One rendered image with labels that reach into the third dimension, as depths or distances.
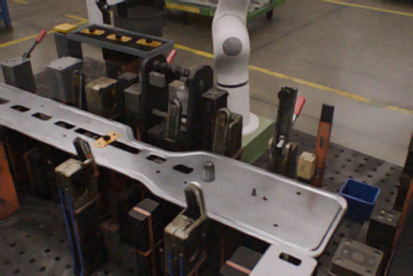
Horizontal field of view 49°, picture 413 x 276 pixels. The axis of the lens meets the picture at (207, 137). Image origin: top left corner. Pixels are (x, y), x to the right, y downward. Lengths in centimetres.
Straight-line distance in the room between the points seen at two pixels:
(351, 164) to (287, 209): 77
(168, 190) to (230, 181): 15
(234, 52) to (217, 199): 59
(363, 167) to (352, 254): 92
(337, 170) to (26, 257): 110
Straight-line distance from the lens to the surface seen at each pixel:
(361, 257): 89
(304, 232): 100
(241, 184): 111
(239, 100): 164
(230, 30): 148
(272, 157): 117
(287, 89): 110
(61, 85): 156
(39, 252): 144
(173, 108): 127
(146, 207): 106
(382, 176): 176
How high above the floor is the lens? 167
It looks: 31 degrees down
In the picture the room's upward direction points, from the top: straight up
